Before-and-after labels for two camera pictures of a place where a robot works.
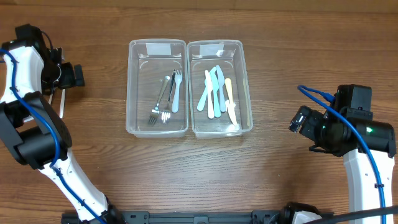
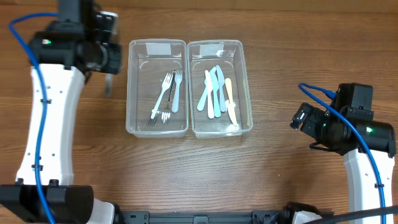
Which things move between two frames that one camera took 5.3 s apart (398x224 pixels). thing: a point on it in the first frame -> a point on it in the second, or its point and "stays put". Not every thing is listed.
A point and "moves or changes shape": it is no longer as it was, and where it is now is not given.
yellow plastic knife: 229,103 stays put
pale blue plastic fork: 178,74 stays put
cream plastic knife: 210,103 stays put
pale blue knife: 215,85 stays put
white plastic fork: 62,103 moves or changes shape
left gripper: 68,75 -> 108,83
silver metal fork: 50,99 moves or changes shape
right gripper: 305,123 stays put
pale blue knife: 221,83 stays put
